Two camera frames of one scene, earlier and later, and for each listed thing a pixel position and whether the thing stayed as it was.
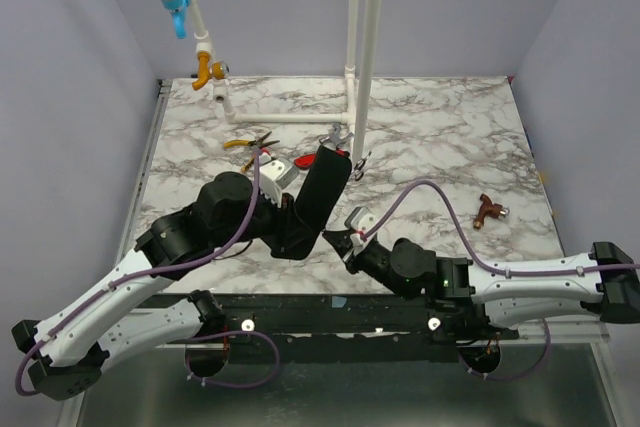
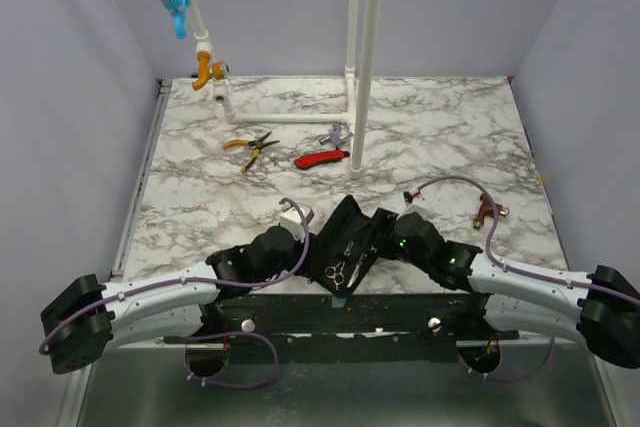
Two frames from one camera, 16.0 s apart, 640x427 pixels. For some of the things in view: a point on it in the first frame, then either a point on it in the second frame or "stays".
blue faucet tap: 177,3 stays
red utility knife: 308,161 stays
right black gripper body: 347,249 → 385,229
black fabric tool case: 323,185 → 345,247
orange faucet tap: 209,69 stays
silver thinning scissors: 358,170 → 353,278
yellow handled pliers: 260,142 stays
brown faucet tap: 489,208 stays
